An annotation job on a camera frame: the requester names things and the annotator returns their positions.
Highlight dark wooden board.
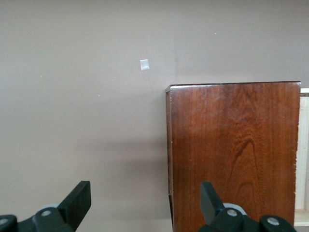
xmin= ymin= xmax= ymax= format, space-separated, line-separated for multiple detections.
xmin=165 ymin=81 xmax=302 ymax=232

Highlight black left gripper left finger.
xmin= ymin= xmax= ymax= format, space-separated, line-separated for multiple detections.
xmin=32 ymin=180 xmax=92 ymax=232

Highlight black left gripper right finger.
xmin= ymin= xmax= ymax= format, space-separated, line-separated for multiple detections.
xmin=196 ymin=181 xmax=244 ymax=232

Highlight brown table cover sheet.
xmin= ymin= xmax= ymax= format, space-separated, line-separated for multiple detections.
xmin=0 ymin=0 xmax=309 ymax=232

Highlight light wood drawer white handle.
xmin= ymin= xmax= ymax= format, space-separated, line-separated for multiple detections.
xmin=294 ymin=87 xmax=309 ymax=227

